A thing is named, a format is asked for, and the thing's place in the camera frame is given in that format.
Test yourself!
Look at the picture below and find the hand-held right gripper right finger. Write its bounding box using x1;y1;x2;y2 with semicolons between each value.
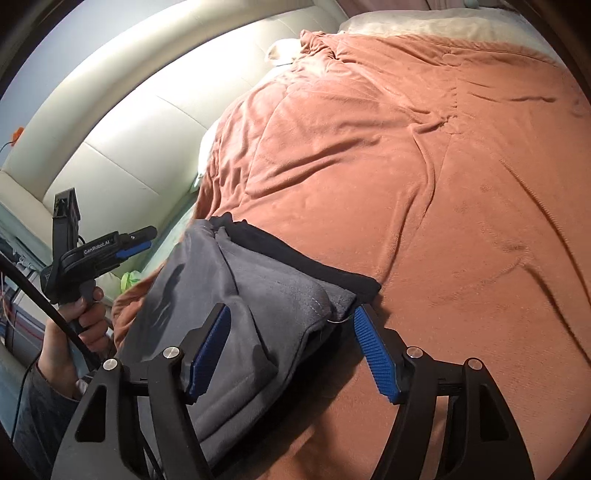
353;304;536;480

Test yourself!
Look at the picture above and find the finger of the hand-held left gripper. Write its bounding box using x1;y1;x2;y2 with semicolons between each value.
122;225;158;243
115;239;154;260

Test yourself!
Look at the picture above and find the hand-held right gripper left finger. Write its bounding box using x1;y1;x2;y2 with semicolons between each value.
50;302;232;480

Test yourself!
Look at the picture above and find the grey t-shirt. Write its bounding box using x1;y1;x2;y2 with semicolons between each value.
117;219;358;469

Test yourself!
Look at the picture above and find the person's left forearm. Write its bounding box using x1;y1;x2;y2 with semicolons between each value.
13;318;95;462

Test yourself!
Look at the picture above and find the person's left hand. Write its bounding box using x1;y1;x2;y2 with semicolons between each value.
60;285;112;363

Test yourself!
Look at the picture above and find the folded black garment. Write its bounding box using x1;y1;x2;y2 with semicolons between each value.
210;212;382;298

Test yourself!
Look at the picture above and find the cream padded headboard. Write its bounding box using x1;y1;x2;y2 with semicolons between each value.
0;0;349;222

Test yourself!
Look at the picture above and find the orange fleece blanket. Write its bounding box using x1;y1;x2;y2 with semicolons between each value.
113;30;591;480

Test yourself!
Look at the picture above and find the white pillow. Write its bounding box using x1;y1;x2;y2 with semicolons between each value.
267;39;304;63

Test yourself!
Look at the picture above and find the thick black gripper cable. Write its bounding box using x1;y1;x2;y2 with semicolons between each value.
0;254;102;372

